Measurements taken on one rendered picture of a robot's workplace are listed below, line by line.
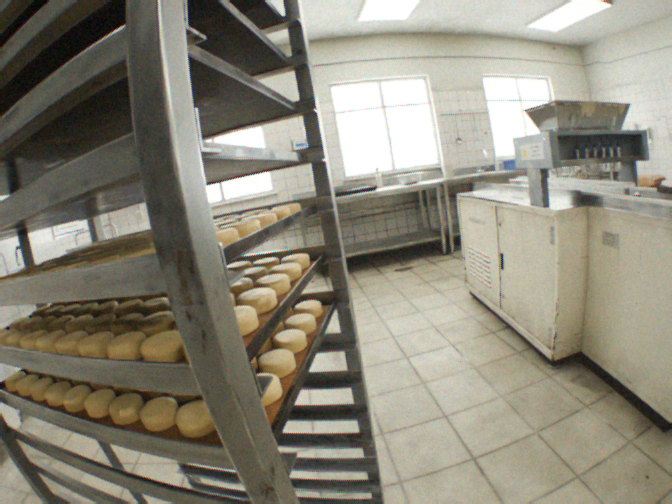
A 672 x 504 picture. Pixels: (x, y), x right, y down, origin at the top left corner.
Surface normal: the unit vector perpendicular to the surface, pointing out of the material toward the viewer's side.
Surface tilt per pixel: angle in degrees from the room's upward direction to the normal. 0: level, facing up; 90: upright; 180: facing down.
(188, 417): 0
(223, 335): 90
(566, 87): 90
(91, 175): 90
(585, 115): 115
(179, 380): 90
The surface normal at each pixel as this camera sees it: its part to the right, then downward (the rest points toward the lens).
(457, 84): 0.12, 0.19
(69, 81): -0.16, 0.23
